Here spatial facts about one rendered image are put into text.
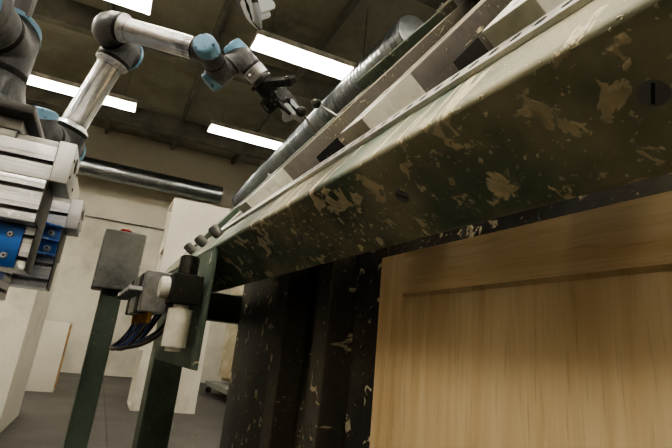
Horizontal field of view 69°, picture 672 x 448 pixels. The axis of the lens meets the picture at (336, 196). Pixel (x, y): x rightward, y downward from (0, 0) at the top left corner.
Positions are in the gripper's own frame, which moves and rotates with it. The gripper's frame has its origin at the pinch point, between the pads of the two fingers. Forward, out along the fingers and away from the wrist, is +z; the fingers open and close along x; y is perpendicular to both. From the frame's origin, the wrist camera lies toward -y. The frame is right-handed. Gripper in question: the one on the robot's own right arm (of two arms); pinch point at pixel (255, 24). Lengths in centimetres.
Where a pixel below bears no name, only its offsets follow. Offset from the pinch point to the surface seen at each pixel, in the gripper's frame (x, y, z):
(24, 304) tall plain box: 272, -83, 20
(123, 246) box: 68, -34, 31
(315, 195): -40, -19, 47
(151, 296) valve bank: 22, -35, 50
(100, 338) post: 71, -47, 55
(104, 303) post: 71, -44, 46
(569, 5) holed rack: -74, -11, 43
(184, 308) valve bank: 9, -31, 55
